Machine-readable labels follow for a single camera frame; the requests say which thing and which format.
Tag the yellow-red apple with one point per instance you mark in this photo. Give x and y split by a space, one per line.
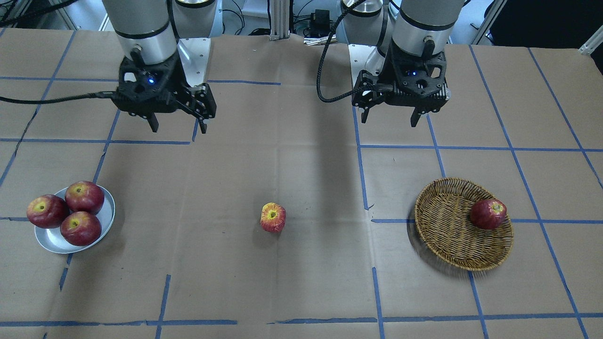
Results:
273 217

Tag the aluminium frame post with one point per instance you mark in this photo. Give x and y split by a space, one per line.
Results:
280 19

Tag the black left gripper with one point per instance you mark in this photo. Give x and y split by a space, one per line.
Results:
385 76

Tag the woven wicker basket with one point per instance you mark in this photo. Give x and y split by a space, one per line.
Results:
442 219

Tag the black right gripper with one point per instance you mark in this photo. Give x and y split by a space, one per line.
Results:
180 84

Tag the red apple on plate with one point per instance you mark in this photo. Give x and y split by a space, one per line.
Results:
81 228
47 211
84 196

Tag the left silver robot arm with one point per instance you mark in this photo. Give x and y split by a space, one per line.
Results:
377 22

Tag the dark red apple in basket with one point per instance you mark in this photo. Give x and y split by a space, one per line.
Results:
488 214

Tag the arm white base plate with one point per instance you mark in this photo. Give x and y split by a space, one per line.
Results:
194 54
365 59

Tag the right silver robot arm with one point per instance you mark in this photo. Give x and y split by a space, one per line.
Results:
166 46

